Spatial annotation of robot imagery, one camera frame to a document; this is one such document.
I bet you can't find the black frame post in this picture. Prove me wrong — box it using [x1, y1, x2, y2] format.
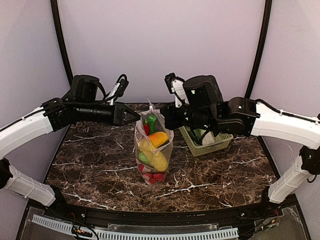
[50, 0, 74, 85]
[244, 0, 273, 98]

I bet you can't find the red chili pepper toy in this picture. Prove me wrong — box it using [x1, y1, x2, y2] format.
[142, 119, 150, 136]

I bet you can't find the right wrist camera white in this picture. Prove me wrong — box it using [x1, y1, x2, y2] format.
[164, 72, 189, 108]

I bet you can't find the left black frame post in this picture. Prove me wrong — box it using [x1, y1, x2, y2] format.
[50, 0, 74, 85]

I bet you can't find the red strawberry toy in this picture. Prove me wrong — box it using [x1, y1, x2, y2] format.
[138, 164, 167, 185]

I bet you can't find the clear zip top bag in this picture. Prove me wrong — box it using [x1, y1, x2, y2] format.
[134, 102, 174, 185]

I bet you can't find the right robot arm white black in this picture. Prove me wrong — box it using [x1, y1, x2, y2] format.
[160, 73, 320, 204]

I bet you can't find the pale green plastic basket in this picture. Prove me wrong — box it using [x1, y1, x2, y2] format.
[179, 126, 234, 157]

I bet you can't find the black front rail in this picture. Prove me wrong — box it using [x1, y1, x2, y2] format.
[45, 189, 283, 231]

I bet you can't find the green bell pepper toy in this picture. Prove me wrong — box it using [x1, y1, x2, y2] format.
[147, 114, 157, 135]

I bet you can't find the bok choy toy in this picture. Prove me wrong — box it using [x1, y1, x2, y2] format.
[194, 129, 216, 146]

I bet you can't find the white slotted cable duct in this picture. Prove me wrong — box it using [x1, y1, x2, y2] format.
[31, 214, 240, 240]

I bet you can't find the right black frame post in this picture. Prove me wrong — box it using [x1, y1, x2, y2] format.
[244, 0, 273, 98]

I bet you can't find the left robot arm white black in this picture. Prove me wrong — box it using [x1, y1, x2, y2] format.
[0, 74, 141, 207]

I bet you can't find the yellow corn toy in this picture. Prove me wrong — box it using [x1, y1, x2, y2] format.
[139, 138, 169, 172]

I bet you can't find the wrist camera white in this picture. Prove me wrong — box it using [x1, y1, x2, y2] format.
[104, 73, 129, 106]
[164, 72, 189, 108]

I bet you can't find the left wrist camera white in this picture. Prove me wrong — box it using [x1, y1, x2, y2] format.
[104, 73, 129, 106]

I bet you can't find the light green bitter gourd toy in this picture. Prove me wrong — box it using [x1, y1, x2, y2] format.
[138, 152, 151, 166]

